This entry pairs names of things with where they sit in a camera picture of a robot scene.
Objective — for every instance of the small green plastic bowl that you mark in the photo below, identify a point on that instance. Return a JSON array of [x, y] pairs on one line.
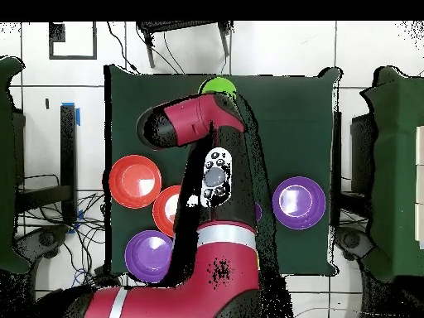
[[218, 85]]

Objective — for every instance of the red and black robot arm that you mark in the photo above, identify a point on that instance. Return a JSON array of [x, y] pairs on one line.
[[225, 265]]

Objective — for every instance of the white box stack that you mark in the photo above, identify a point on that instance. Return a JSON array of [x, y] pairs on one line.
[[420, 149]]

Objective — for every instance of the large orange plastic bowl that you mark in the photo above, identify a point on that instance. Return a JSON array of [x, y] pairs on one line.
[[164, 208], [135, 181]]

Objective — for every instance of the purple plastic cup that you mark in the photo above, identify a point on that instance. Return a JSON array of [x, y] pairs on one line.
[[258, 212]]

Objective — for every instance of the large purple plastic bowl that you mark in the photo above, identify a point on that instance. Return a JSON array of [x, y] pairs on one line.
[[298, 202], [145, 256]]

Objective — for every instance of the black metal beam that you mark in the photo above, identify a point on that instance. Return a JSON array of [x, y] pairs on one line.
[[68, 149], [43, 197]]

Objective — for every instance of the dark grey machine base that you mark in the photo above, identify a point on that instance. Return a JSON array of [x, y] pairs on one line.
[[352, 241], [46, 238]]

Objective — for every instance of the dark green side table cloth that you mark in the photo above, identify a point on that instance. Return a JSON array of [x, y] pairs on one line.
[[6, 165], [397, 165]]

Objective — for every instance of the black metal frame stand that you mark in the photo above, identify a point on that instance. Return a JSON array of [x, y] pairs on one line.
[[179, 26]]

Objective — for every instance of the black square floor frame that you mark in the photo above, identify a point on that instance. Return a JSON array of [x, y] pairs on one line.
[[56, 33]]

